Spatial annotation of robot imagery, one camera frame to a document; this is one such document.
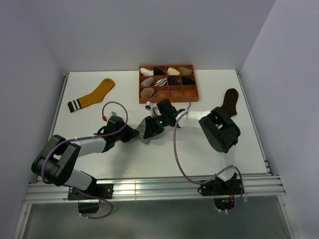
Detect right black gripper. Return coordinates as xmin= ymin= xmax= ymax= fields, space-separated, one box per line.
xmin=144 ymin=115 xmax=169 ymax=140

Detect grey sock black stripes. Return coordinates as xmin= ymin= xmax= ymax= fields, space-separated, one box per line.
xmin=136 ymin=119 xmax=151 ymax=144

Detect dark brown sock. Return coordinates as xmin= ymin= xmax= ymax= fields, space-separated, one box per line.
xmin=221 ymin=88 xmax=239 ymax=117

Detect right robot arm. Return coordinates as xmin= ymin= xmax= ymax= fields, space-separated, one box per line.
xmin=137 ymin=98 xmax=242 ymax=194

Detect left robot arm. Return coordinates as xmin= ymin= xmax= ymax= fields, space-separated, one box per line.
xmin=31 ymin=116 xmax=139 ymax=199

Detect beige rolled sock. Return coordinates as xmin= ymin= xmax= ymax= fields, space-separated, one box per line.
xmin=140 ymin=88 xmax=154 ymax=98

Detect mustard yellow sock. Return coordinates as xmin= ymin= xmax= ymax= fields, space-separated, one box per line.
xmin=67 ymin=78 xmax=115 ymax=113

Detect grey rolled sock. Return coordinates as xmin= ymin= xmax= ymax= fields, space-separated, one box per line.
xmin=141 ymin=76 xmax=154 ymax=87

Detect white black striped rolled sock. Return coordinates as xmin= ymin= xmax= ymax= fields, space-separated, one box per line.
xmin=155 ymin=78 xmax=167 ymax=87

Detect dark green rolled sock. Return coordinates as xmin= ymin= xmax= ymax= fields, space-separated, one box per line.
xmin=168 ymin=76 xmax=181 ymax=86

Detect orange compartment tray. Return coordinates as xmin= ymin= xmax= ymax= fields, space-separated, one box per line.
xmin=138 ymin=64 xmax=199 ymax=104

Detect black rolled sock top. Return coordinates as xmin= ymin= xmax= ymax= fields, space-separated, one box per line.
xmin=154 ymin=67 xmax=166 ymax=76

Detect black rolled sock right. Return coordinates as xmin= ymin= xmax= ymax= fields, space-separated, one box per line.
xmin=181 ymin=76 xmax=196 ymax=85

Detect cream rolled sock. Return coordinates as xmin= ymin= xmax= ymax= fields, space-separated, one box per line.
xmin=167 ymin=67 xmax=180 ymax=75

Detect taupe rolled sock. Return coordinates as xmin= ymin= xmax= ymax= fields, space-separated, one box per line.
xmin=180 ymin=66 xmax=193 ymax=75

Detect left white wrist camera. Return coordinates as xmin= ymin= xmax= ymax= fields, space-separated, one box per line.
xmin=102 ymin=112 xmax=117 ymax=121

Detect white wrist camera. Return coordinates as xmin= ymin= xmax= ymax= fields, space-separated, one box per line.
xmin=145 ymin=101 xmax=160 ymax=118
xmin=102 ymin=112 xmax=117 ymax=121

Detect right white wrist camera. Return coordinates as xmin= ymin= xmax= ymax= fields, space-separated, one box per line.
xmin=145 ymin=101 xmax=160 ymax=118

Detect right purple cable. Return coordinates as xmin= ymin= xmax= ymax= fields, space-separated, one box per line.
xmin=147 ymin=91 xmax=244 ymax=212

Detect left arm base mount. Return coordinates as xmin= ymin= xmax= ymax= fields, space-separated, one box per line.
xmin=67 ymin=183 xmax=114 ymax=219

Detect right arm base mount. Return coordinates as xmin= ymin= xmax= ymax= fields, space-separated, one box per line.
xmin=197 ymin=173 xmax=245 ymax=214

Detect aluminium frame rail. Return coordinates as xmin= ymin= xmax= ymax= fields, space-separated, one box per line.
xmin=13 ymin=173 xmax=300 ymax=239

